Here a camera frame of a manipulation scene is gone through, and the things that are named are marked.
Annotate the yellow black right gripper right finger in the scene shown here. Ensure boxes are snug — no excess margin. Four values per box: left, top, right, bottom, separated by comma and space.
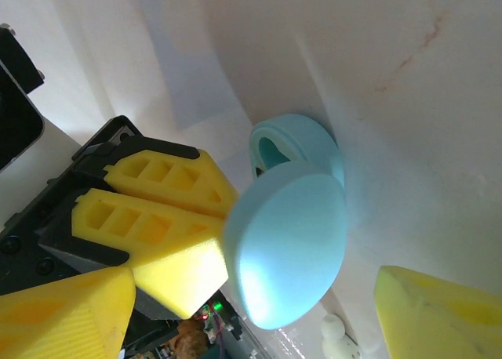
373, 264, 502, 359

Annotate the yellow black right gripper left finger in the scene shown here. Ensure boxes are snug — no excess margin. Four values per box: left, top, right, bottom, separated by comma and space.
0, 264, 136, 359

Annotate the white wireless earbud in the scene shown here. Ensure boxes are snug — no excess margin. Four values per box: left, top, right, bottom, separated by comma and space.
320, 314, 364, 359

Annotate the light blue earbud charging case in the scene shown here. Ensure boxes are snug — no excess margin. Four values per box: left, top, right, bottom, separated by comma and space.
222, 114, 349, 331

